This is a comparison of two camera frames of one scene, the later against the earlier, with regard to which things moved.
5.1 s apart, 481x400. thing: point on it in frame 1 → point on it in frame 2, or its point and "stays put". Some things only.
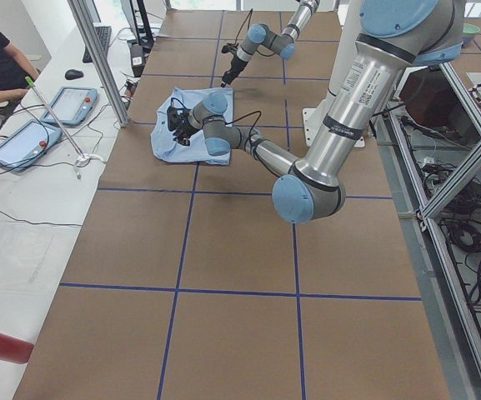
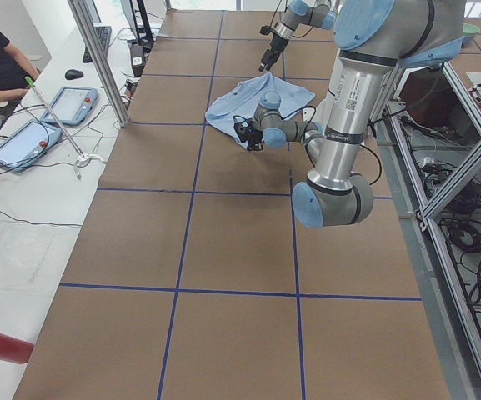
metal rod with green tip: (32, 85) stays put
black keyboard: (104, 36) stays put
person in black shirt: (1, 74) stays put
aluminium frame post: (93, 43) stays put
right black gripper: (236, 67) → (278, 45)
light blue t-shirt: (163, 144) → (243, 105)
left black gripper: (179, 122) → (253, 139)
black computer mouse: (72, 74) stays put
